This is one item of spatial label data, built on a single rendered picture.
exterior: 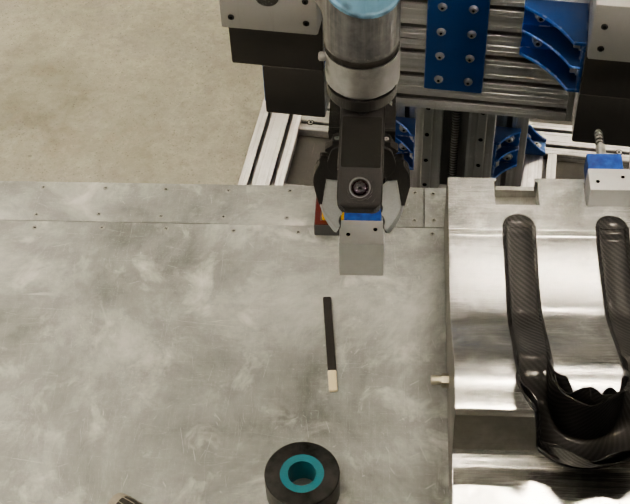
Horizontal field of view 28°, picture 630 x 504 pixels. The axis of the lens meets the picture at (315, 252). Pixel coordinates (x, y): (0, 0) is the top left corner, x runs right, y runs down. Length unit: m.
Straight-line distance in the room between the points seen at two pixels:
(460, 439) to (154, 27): 2.11
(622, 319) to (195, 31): 1.98
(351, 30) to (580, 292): 0.44
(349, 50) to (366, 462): 0.46
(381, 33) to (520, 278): 0.39
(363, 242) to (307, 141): 1.21
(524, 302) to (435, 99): 0.58
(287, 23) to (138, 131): 1.28
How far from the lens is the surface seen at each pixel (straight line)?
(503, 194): 1.56
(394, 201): 1.36
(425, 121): 2.12
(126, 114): 3.01
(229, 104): 3.00
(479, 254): 1.47
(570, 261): 1.47
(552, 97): 1.92
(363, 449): 1.40
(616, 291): 1.46
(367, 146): 1.26
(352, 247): 1.39
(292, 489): 1.34
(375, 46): 1.21
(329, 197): 1.36
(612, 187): 1.52
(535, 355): 1.34
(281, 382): 1.46
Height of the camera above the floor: 1.98
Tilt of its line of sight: 48 degrees down
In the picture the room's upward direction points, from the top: 3 degrees counter-clockwise
